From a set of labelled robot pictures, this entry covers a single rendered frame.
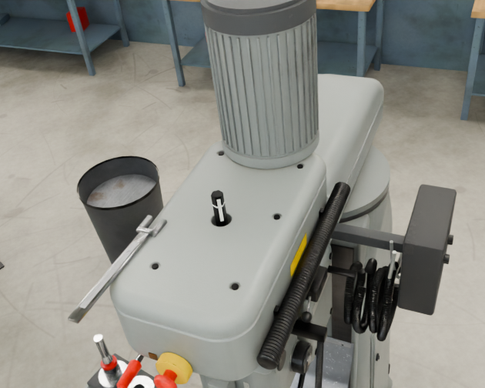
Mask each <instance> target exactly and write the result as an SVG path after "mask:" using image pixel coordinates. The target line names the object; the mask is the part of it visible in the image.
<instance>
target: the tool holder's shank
mask: <svg viewBox="0 0 485 388"><path fill-rule="evenodd" d="M94 341H95V344H96V346H97V348H98V350H99V353H100V355H101V358H102V363H104V364H105V365H109V364H111V363H112V360H113V357H112V355H111V353H110V352H109V350H108V348H107V346H106V344H105V341H104V339H103V337H102V335H101V334H98V336H96V335H95V336H94Z"/></svg>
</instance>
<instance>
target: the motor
mask: <svg viewBox="0 0 485 388"><path fill-rule="evenodd" d="M200 3H201V8H202V17H203V21H204V26H205V31H206V40H207V45H208V50H209V60H210V65H211V70H212V80H213V85H214V89H215V95H216V104H217V109H218V114H219V124H220V129H221V134H222V145H223V149H224V151H225V153H226V154H227V156H228V157H230V158H231V160H233V161H234V162H237V163H239V164H240V165H243V166H247V167H250V168H254V169H278V168H282V167H286V166H291V165H293V164H296V163H298V162H300V161H302V160H304V159H305V158H306V157H308V156H309V155H311V154H312V153H313V152H314V150H315V149H316V147H317V146H318V144H319V99H318V68H317V38H316V0H200Z"/></svg>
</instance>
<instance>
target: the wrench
mask: <svg viewBox="0 0 485 388"><path fill-rule="evenodd" d="M151 221H152V216H150V215H147V217H146V218H145V219H144V220H143V221H142V223H141V224H140V225H139V227H138V228H137V230H136V232H138V233H139V234H138V235H137V236H136V237H135V238H134V240H133V241H132V242H131V243H130V244H129V245H128V247H127V248H126V249H125V250H124V251H123V253H122V254H121V255H120V256H119V258H118V259H117V260H116V261H115V262H114V263H113V264H112V265H111V267H110V268H109V269H108V270H107V272H106V273H105V274H104V275H103V276H102V278H101V279H100V280H99V281H98V282H97V283H96V284H95V286H94V287H93V288H92V289H91V290H90V292H89V293H88V294H87V295H86V297H85V298H84V299H83V300H82V301H81V302H80V304H78V306H77V307H76V308H75V309H74V311H73V312H72V313H71V314H70V315H69V317H68V320H69V321H71V322H74V323H77V324H78V323H79V322H80V321H81V320H82V319H83V317H84V316H85V315H86V313H87V312H88V311H89V310H90V309H91V308H92V307H93V305H94V304H95V303H96V302H97V300H98V299H99V298H100V296H101V295H102V294H103V293H104V292H105V291H106V290H107V288H108V287H109V286H110V285H111V283H112V282H113V281H114V279H115V278H116V277H117V276H118V274H120V272H121V271H122V270H123V269H124V268H125V266H126V265H127V264H128V262H129V261H130V260H131V259H132V257H133V256H134V255H135V254H136V253H137V252H138V251H139V249H140V248H141V247H142V245H143V244H144V243H145V242H146V240H147V239H148V238H149V237H150V236H152V237H156V235H157V234H158V233H159V232H160V231H161V230H162V228H163V227H164V226H165V225H166V223H167V220H166V219H161V220H160V221H159V223H158V224H157V225H156V226H155V228H154V229H148V228H146V227H147V226H148V225H149V224H150V222H151Z"/></svg>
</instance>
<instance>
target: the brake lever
mask: <svg viewBox="0 0 485 388"><path fill-rule="evenodd" d="M143 358H144V356H142V355H140V354H138V356H137V357H136V358H135V360H130V362H129V364H128V366H127V367H126V369H125V371H124V373H123V374H122V376H121V378H120V380H119V381H118V383H117V387H118V388H128V387H129V385H130V384H131V382H132V381H133V380H134V378H135V376H136V375H137V373H138V372H139V371H140V369H141V368H142V365H141V362H142V360H143Z"/></svg>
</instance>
